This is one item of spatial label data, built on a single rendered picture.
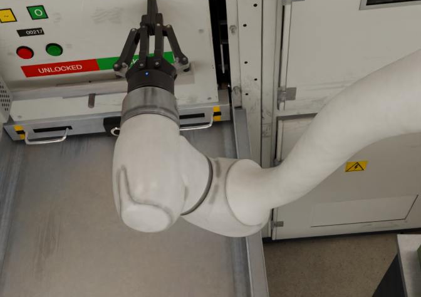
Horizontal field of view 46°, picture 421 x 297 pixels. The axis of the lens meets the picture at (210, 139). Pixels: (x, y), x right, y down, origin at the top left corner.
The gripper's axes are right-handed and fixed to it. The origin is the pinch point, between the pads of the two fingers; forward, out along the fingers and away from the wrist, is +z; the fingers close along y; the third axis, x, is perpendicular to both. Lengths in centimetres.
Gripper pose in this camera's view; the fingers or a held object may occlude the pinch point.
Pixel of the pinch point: (152, 16)
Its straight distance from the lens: 94.3
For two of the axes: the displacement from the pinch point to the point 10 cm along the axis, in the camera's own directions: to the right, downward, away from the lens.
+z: -0.5, -8.1, 5.8
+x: -0.8, -5.8, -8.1
